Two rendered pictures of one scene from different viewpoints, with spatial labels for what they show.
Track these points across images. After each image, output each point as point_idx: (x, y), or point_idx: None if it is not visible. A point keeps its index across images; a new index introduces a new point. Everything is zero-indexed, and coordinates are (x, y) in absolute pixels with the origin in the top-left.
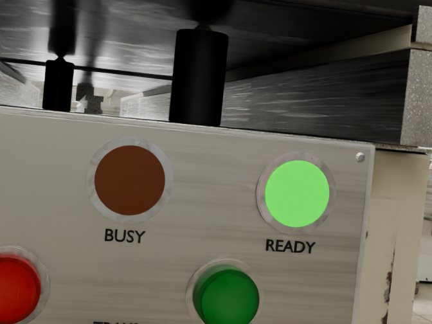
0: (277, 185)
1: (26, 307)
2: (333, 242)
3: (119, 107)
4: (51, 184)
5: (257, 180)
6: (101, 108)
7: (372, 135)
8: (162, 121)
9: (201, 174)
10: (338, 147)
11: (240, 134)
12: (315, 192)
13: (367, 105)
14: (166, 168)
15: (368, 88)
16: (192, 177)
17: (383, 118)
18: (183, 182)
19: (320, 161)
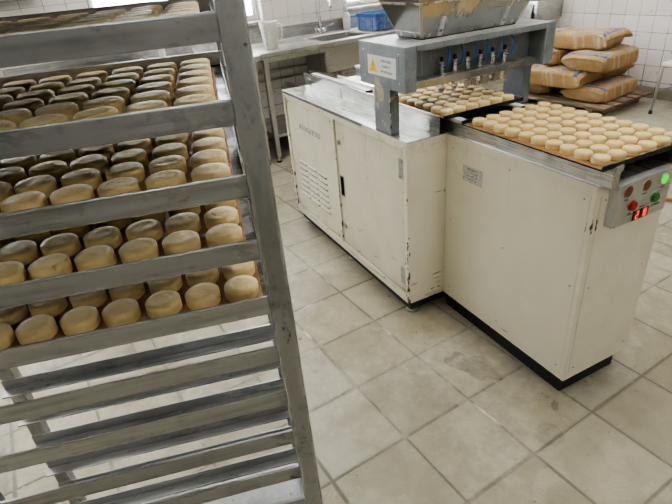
0: (663, 178)
1: (636, 207)
2: (667, 183)
3: (294, 49)
4: (638, 189)
5: (660, 178)
6: (284, 52)
7: (667, 161)
8: (642, 171)
9: (654, 180)
10: (670, 169)
11: (659, 172)
12: (667, 177)
13: (665, 155)
14: (651, 181)
15: (665, 152)
16: (653, 181)
17: (671, 159)
18: (652, 182)
19: (668, 172)
